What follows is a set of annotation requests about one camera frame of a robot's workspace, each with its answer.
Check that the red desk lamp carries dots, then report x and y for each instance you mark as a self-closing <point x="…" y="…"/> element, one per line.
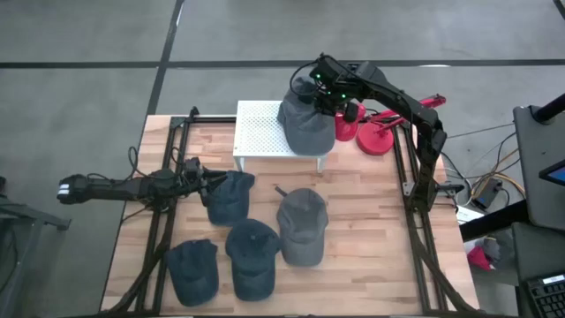
<point x="375" y="139"/>

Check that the red cloth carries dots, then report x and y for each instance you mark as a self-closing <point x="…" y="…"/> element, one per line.
<point x="479" y="258"/>

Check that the grey baseball cap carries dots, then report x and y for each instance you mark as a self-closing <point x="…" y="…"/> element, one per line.
<point x="306" y="132"/>
<point x="302" y="229"/>

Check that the black keyboard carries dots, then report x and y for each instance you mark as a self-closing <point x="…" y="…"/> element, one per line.
<point x="549" y="300"/>

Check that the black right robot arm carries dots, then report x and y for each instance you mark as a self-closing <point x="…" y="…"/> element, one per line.
<point x="426" y="132"/>

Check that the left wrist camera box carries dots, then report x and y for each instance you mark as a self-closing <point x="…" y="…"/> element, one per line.
<point x="193" y="165"/>

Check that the white paper sheet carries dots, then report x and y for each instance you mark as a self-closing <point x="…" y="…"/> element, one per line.
<point x="468" y="214"/>

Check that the grey desk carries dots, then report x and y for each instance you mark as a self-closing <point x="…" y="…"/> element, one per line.
<point x="538" y="141"/>

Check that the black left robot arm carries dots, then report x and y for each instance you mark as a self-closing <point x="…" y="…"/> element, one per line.
<point x="110" y="187"/>

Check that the white perforated metal shelf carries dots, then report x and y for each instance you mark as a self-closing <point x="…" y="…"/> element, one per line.
<point x="258" y="132"/>

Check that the grey metal stand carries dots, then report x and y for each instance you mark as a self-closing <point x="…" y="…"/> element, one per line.
<point x="44" y="218"/>

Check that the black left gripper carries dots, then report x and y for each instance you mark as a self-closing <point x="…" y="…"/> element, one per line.
<point x="205" y="185"/>

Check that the dark blue baseball cap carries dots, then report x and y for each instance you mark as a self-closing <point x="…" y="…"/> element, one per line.
<point x="194" y="274"/>
<point x="251" y="260"/>
<point x="231" y="203"/>

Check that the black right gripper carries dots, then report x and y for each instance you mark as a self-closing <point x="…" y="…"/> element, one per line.
<point x="331" y="84"/>

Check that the black aluminium table frame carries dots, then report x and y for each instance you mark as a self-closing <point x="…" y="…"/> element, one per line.
<point x="212" y="119"/>

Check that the tablet with blue screen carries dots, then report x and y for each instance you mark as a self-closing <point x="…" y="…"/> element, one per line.
<point x="557" y="174"/>

